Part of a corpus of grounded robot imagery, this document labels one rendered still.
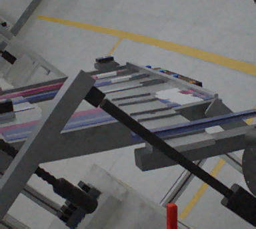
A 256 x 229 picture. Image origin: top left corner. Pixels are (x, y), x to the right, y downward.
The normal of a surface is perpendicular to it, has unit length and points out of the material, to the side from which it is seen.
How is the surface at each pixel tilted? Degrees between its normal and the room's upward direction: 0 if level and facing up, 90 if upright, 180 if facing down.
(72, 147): 90
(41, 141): 90
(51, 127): 90
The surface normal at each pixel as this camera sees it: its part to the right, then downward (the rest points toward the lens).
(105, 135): 0.33, 0.16
